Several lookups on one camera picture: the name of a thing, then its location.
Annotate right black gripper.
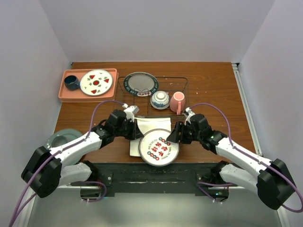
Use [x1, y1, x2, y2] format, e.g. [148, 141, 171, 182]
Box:
[166, 121, 202, 145]

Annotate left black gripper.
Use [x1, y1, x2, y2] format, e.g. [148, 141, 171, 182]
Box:
[114, 118, 143, 141]

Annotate white plate red characters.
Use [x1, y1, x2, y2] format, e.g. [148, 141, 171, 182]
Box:
[138, 129, 179, 166]

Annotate pink mug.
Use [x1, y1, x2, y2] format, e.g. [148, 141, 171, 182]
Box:
[169, 92, 186, 115]

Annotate blue floral small bowl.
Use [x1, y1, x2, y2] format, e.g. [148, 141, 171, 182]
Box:
[150, 91, 170, 110]

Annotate green rim white plate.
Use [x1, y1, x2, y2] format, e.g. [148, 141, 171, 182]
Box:
[123, 72, 159, 97]

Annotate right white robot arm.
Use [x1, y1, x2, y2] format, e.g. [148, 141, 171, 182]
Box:
[167, 114, 295, 210]

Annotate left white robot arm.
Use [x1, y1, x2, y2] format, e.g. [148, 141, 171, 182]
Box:
[21, 105, 143, 198]

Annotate white square plate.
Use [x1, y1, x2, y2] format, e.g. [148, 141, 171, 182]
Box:
[129, 117, 171, 157]

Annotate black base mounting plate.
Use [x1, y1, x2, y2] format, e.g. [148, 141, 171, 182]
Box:
[71, 162, 237, 198]

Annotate white watermelon pattern plate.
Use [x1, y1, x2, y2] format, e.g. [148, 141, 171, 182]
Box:
[80, 70, 113, 96]

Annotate grey green plate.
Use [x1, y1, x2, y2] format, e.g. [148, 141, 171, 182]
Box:
[44, 129, 83, 149]

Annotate grey green cup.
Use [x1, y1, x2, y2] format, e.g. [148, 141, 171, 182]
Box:
[51, 135, 68, 148]

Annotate pink plastic tray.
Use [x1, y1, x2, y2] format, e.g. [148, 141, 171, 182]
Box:
[58, 69, 118, 103]

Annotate dark blue mug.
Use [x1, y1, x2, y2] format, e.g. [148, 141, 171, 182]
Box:
[64, 75, 80, 91]

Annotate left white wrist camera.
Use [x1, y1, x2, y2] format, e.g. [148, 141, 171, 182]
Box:
[122, 104, 139, 122]

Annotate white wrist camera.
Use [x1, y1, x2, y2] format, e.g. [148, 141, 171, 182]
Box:
[183, 107, 195, 125]
[122, 104, 139, 122]

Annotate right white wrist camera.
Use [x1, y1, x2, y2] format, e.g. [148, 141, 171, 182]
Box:
[183, 107, 195, 125]

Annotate black wire dish rack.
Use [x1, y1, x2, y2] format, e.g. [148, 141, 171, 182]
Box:
[116, 77, 189, 121]

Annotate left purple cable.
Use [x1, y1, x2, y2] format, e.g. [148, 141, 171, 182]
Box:
[8, 100, 128, 227]

